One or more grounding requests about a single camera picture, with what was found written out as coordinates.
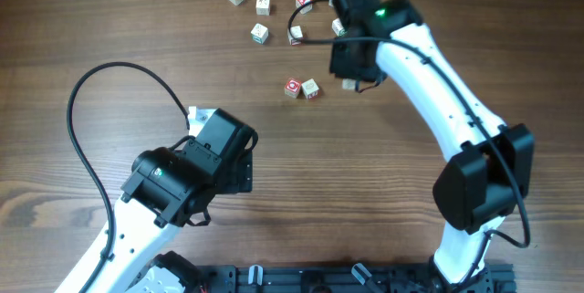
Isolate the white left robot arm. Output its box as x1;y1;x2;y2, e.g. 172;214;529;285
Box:
57;109;258;292

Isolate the white red H block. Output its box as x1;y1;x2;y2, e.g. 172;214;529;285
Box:
301;78;320;99

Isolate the yellow topped wooden block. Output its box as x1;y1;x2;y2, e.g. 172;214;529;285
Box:
341;78;357;90

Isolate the red Q letter block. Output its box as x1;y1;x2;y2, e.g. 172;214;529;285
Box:
284;78;302;99

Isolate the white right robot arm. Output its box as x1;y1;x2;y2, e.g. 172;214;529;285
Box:
329;0;535;290

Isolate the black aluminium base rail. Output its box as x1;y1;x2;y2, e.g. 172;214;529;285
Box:
187;264;517;293

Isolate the white red Y block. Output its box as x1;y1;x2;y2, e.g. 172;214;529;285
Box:
287;26;303;46

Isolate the white green E block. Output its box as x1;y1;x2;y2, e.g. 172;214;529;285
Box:
331;18;346;37

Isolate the red A letter block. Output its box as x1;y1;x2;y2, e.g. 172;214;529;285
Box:
295;0;312;15

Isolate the white green Z block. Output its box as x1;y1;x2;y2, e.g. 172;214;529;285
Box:
250;23;269;44

